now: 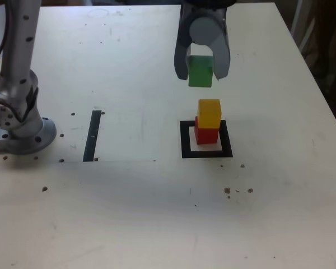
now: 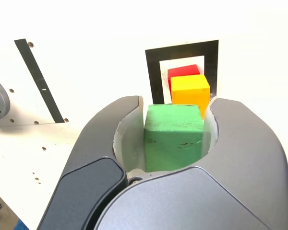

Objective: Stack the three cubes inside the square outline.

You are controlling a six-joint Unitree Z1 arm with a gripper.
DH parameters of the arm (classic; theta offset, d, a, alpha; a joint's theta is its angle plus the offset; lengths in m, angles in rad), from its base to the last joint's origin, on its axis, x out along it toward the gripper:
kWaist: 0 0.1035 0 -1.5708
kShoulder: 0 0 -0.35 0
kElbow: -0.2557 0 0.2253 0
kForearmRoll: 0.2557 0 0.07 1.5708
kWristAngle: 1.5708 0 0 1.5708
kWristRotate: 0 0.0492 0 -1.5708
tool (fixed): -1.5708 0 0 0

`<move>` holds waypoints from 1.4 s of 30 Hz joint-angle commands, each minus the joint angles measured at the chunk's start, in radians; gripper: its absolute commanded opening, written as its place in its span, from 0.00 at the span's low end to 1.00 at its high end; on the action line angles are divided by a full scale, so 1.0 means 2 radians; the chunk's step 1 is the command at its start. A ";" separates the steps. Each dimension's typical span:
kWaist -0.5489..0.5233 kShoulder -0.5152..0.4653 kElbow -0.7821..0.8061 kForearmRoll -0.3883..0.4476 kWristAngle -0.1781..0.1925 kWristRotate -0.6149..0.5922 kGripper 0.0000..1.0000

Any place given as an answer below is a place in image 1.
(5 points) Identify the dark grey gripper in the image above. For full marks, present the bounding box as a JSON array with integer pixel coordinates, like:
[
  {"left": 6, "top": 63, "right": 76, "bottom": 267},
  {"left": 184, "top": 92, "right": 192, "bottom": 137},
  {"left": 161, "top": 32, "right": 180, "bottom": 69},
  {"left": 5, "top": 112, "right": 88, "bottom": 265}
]
[{"left": 173, "top": 2, "right": 231, "bottom": 82}]

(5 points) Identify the green cube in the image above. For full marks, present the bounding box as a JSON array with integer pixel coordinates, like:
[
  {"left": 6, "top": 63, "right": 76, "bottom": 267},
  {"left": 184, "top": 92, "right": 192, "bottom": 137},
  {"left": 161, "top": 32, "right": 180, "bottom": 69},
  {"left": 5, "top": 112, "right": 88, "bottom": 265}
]
[{"left": 188, "top": 55, "right": 214, "bottom": 88}]

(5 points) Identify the yellow cube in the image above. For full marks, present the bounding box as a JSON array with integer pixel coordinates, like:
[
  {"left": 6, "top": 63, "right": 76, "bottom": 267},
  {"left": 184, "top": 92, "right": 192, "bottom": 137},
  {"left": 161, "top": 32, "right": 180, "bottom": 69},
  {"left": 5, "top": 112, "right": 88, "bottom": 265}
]
[{"left": 196, "top": 98, "right": 222, "bottom": 129}]

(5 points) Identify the red cube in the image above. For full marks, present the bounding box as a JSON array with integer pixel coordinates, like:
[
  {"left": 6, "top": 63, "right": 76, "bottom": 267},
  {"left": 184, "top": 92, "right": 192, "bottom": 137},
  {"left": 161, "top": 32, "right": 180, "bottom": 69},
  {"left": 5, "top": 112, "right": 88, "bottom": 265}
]
[{"left": 194, "top": 116, "right": 220, "bottom": 146}]

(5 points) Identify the black tape square outline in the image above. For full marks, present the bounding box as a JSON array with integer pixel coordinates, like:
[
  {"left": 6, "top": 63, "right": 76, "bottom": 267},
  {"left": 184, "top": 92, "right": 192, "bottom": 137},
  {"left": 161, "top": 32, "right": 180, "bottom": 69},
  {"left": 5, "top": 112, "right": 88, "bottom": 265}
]
[{"left": 179, "top": 119, "right": 234, "bottom": 159}]

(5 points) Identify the black tape strip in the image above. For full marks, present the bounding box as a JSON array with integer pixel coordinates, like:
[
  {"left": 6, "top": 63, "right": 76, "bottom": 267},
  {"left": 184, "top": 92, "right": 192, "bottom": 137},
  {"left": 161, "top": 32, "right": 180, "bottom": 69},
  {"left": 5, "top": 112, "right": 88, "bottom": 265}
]
[{"left": 82, "top": 110, "right": 102, "bottom": 163}]

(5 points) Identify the white frame post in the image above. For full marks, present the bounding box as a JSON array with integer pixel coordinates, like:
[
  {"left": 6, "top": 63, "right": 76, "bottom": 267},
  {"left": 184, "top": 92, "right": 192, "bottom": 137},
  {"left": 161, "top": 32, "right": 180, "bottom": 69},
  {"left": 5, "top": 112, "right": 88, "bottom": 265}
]
[{"left": 290, "top": 0, "right": 317, "bottom": 55}]

